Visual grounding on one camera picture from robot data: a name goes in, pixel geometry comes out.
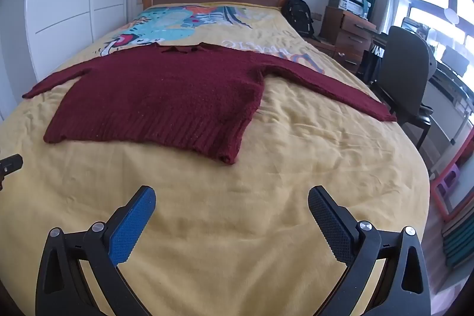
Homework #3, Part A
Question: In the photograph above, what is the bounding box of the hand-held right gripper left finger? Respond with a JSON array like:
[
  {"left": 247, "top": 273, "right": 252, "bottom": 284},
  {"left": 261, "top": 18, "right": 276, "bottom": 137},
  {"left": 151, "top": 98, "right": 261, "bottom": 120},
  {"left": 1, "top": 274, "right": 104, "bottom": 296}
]
[{"left": 35, "top": 185, "right": 156, "bottom": 316}]

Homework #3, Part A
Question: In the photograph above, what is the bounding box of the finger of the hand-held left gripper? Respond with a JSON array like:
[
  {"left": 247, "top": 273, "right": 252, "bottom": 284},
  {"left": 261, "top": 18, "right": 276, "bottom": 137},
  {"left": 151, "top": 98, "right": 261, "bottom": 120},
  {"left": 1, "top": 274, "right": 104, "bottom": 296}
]
[{"left": 0, "top": 154, "right": 24, "bottom": 191}]

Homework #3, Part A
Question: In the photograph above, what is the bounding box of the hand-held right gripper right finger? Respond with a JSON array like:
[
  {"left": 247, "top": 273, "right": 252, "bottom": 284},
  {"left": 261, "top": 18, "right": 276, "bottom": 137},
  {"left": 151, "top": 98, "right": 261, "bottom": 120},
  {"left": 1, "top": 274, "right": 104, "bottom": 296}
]
[{"left": 308, "top": 185, "right": 432, "bottom": 316}]

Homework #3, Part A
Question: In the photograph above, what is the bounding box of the maroon knitted sweater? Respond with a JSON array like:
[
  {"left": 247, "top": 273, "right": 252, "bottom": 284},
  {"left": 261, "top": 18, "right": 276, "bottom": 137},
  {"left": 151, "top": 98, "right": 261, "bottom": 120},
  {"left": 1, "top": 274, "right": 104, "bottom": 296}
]
[{"left": 22, "top": 42, "right": 398, "bottom": 166}]

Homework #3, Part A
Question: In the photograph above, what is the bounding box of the yellow printed blanket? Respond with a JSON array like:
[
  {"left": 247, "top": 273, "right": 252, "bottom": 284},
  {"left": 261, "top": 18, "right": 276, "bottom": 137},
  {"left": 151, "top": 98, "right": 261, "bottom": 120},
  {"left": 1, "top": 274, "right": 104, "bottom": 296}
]
[{"left": 0, "top": 3, "right": 432, "bottom": 316}]

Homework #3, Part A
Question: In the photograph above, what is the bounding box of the stack of floor mats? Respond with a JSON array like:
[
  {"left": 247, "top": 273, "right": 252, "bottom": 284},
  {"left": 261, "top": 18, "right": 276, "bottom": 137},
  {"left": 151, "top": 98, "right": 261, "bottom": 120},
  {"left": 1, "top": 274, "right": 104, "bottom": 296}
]
[{"left": 441, "top": 210, "right": 474, "bottom": 269}]

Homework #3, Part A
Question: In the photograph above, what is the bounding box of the grey office chair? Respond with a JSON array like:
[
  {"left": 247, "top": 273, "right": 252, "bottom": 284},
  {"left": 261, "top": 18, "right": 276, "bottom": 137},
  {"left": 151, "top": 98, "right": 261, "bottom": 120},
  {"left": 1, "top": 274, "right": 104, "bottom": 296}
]
[{"left": 372, "top": 26, "right": 441, "bottom": 151}]

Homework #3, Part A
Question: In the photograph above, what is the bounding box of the white desk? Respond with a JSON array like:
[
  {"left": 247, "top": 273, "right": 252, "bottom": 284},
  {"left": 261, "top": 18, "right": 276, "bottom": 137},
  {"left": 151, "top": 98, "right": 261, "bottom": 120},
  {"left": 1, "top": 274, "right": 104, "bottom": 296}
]
[{"left": 372, "top": 30, "right": 474, "bottom": 163}]

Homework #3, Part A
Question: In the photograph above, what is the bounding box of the wooden drawer unit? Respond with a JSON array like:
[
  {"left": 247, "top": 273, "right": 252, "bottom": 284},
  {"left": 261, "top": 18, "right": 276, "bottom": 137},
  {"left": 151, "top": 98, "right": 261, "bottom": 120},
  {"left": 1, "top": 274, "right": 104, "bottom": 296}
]
[{"left": 319, "top": 6, "right": 379, "bottom": 75}]

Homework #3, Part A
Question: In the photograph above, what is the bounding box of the black backpack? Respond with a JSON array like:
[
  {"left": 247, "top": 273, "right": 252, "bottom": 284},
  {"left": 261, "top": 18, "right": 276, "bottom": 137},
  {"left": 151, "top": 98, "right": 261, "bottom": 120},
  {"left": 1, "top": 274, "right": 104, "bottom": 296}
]
[{"left": 281, "top": 0, "right": 315, "bottom": 39}]

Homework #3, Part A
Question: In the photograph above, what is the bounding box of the round white lamp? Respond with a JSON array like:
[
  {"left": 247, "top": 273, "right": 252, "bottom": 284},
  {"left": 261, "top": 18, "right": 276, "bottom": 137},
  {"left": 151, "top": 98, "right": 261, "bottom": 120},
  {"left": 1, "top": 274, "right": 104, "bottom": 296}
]
[{"left": 442, "top": 7, "right": 460, "bottom": 25}]

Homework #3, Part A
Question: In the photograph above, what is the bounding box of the red frame stool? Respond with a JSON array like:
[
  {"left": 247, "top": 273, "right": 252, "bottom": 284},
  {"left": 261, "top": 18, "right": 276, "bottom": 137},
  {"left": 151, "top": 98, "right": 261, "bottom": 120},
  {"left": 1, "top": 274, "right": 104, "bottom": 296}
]
[{"left": 429, "top": 136, "right": 474, "bottom": 221}]

